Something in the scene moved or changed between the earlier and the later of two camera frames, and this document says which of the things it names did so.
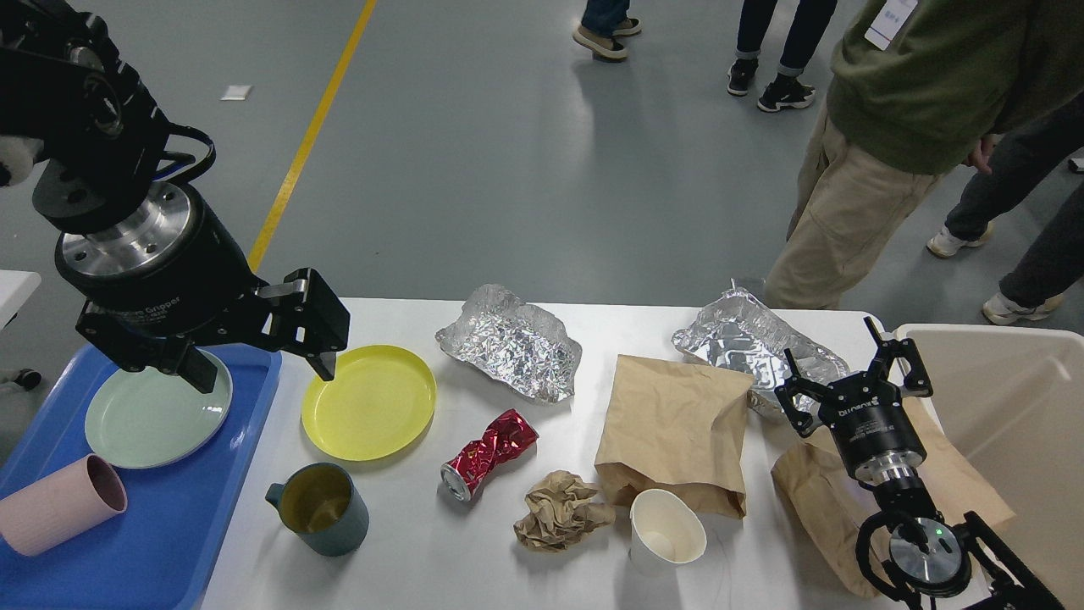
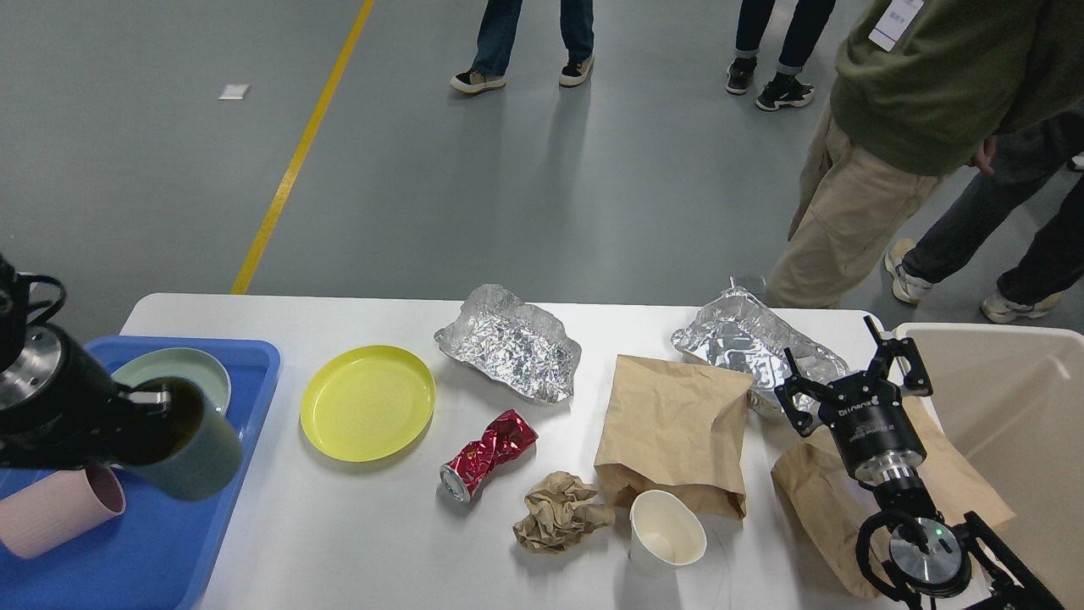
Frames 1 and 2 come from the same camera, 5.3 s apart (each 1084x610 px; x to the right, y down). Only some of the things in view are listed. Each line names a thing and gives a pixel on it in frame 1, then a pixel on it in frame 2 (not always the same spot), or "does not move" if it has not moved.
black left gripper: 158,284 → 58,404
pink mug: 82,496 does not move
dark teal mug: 320,503 → 190,450
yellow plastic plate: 378,399 does not move
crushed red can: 508,437 does not move
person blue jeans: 603,22 → 496,36
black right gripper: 865,412 does not move
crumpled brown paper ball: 556,513 does not move
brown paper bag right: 825,496 does not move
